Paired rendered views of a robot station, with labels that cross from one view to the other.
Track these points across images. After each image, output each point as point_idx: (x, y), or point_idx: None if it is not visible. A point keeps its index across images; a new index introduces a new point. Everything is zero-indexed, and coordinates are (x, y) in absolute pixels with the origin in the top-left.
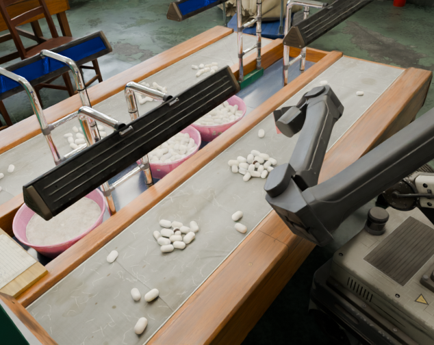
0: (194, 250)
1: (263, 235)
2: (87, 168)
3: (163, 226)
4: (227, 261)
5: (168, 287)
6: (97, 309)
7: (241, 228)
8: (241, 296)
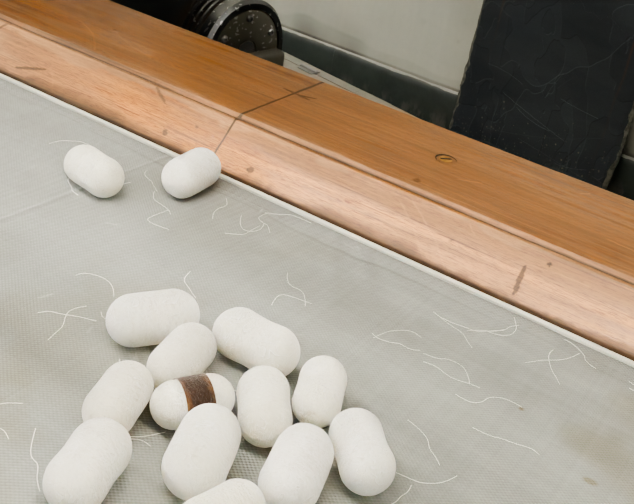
0: (336, 346)
1: (274, 112)
2: None
3: (117, 474)
4: (428, 220)
5: None
6: None
7: (213, 161)
8: (619, 197)
